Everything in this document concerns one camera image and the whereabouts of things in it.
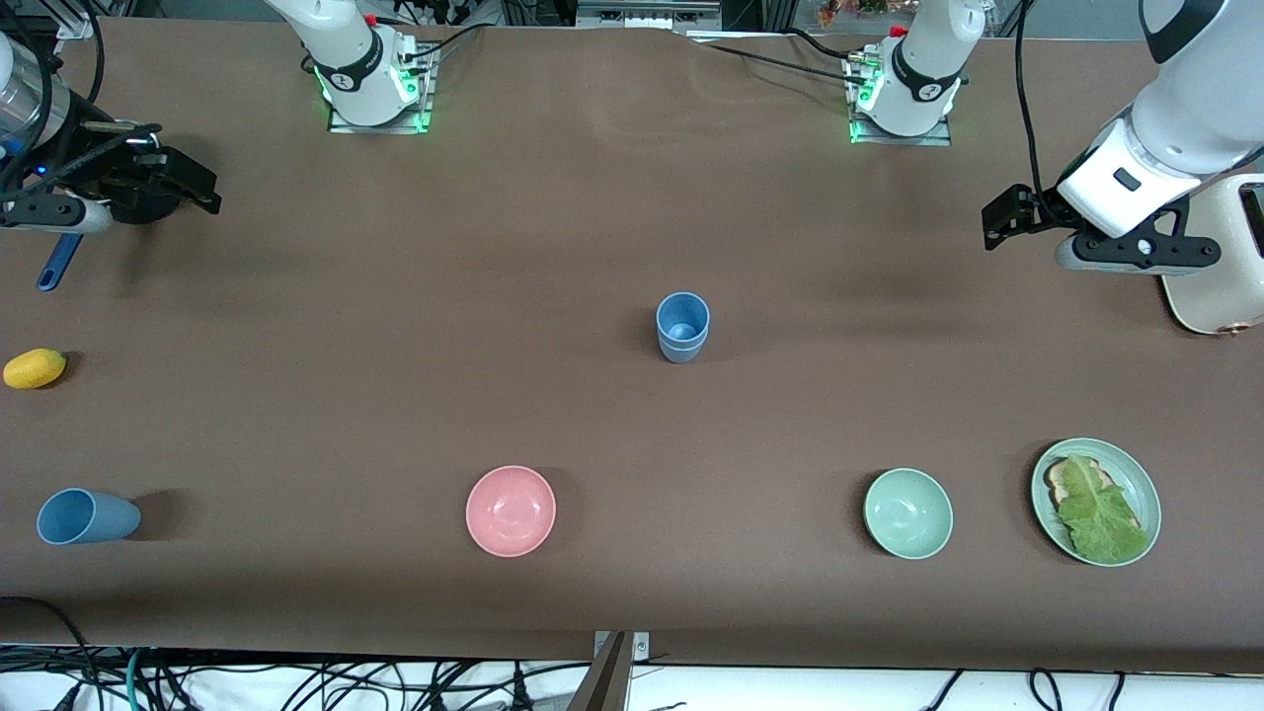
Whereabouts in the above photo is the cream toaster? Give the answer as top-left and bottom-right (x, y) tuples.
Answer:
(1155, 174), (1264, 337)

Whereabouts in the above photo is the yellow lemon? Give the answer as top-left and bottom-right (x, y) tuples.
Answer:
(2, 348), (68, 390)

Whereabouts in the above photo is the toast bread slice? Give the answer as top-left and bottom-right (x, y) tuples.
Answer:
(1047, 456), (1142, 534)

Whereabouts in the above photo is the mint green bowl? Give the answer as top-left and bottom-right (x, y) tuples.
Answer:
(863, 467), (955, 561)

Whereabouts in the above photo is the white power strip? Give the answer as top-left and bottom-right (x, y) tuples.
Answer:
(390, 0), (500, 29)

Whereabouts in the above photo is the mint green plate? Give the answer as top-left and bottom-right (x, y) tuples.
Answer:
(1030, 437), (1162, 567)

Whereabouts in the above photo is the green lettuce leaf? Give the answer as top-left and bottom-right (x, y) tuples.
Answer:
(1057, 454), (1151, 564)

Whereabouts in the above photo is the grey metal box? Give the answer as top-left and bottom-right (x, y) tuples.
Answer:
(576, 0), (724, 33)

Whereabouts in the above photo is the pink bowl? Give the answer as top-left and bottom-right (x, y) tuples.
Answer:
(465, 465), (557, 558)

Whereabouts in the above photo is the metal table clamp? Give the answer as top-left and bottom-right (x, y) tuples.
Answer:
(592, 632), (651, 665)

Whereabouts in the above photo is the grey metal bar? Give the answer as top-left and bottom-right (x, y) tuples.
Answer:
(563, 632), (633, 711)

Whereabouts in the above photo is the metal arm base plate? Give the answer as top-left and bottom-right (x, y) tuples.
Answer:
(328, 44), (435, 134)
(847, 49), (954, 147)

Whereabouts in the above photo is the black pot blue handle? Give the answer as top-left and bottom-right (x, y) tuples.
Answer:
(38, 148), (189, 292)

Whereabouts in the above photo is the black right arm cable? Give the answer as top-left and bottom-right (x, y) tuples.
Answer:
(0, 0), (164, 194)

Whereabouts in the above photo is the aluminium frame extrusion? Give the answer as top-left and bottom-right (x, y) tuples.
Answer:
(35, 0), (100, 108)

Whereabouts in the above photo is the black base cable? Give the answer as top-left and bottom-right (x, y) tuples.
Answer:
(691, 39), (870, 88)
(400, 22), (485, 65)
(785, 28), (855, 58)

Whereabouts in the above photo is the black looped cable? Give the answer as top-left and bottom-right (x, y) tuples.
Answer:
(0, 595), (95, 682)

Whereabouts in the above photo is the black cable tangle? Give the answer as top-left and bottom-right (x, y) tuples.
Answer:
(0, 647), (593, 711)

